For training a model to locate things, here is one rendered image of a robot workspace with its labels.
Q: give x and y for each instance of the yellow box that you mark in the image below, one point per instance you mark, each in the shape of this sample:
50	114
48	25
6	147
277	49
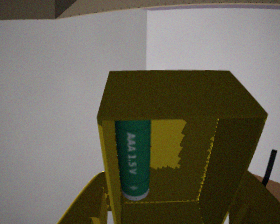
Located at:
205	130

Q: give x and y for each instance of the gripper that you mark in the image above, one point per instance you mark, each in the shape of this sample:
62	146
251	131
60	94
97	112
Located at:
254	204

